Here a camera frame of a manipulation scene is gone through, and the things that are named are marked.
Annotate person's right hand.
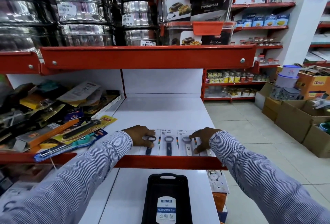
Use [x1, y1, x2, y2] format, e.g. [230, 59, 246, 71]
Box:
[189, 127, 223, 155]

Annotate person's left hand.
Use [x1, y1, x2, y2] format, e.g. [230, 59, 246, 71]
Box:
[121, 125, 157, 148]

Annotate blue bottle opener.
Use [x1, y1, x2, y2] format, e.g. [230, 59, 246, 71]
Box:
[159, 129, 180, 157]
[139, 129, 162, 156]

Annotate white bottle opener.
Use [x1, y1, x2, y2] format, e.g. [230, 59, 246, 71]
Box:
[177, 130, 197, 157]
[195, 130, 216, 157]

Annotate person's right forearm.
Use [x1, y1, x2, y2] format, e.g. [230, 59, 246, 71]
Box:
[208, 130, 330, 224]

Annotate person's left forearm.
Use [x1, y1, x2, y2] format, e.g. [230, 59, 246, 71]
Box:
[0, 131, 133, 224]

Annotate red shelf front edge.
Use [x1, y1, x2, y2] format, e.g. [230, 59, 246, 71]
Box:
[0, 152, 228, 171]

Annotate packaged white timer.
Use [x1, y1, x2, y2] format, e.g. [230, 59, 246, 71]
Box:
[207, 170, 230, 194]

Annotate black plastic tray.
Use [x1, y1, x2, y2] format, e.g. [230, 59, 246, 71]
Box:
[141, 173, 193, 224]

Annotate gas lighter in yellow pack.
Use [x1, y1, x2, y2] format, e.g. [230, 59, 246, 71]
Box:
[51, 115, 118, 142]

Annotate row of clear glass jars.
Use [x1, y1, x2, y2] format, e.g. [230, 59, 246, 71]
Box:
[206, 86, 258, 98]

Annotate row of yellow-label jars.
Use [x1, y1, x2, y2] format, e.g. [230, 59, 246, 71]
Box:
[206, 70, 270, 84]

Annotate small brown cardboard box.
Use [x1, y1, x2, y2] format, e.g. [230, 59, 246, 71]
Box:
[262, 97, 283, 123]

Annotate white cardboard box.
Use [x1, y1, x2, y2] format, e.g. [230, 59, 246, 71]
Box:
[255, 82, 275, 110]

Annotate gas lighter in blue pack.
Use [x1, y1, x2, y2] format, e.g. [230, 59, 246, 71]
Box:
[34, 129, 108, 163]

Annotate large open cardboard box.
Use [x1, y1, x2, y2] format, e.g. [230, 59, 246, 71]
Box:
[274, 99, 330, 143]

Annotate patterned plastic tub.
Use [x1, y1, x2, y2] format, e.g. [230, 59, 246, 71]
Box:
[270, 85, 301, 101]

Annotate medium purple-lid plastic tub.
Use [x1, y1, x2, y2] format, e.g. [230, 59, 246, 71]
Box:
[276, 74, 300, 88]

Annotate small clear orange-lid container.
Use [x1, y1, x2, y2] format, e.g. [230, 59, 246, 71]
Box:
[159, 21, 237, 46]

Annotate pile of packaged kitchen tools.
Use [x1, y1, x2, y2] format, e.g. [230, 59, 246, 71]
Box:
[0, 80, 122, 155]

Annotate plain brown cardboard box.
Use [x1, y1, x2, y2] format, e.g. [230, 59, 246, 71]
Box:
[302, 124, 330, 159]

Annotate small purple-lid plastic tub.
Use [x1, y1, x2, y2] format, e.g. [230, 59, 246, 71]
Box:
[279, 65, 302, 78]

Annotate row of small spice jars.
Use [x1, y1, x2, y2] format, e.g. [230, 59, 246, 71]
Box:
[239, 37, 283, 47]

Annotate orange printed cardboard box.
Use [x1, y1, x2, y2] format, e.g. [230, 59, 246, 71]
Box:
[296, 71, 330, 100]

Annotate row of blue boxes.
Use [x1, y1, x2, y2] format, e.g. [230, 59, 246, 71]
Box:
[236, 13, 291, 28]

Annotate large clear orange-lid container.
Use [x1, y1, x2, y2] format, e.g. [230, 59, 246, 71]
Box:
[157, 0, 238, 23]

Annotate stacks of steel containers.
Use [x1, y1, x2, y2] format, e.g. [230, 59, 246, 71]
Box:
[0, 0, 159, 52]

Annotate red background shelving unit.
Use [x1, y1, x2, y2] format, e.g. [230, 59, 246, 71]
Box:
[203, 2, 296, 104]

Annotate red shelving with packets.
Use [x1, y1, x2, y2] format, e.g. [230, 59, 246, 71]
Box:
[302, 0, 330, 68]

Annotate long red shelf rail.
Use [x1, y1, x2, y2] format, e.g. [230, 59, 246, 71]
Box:
[39, 44, 257, 75]

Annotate short red shelf rail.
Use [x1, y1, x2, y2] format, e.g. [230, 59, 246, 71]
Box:
[0, 51, 42, 75]

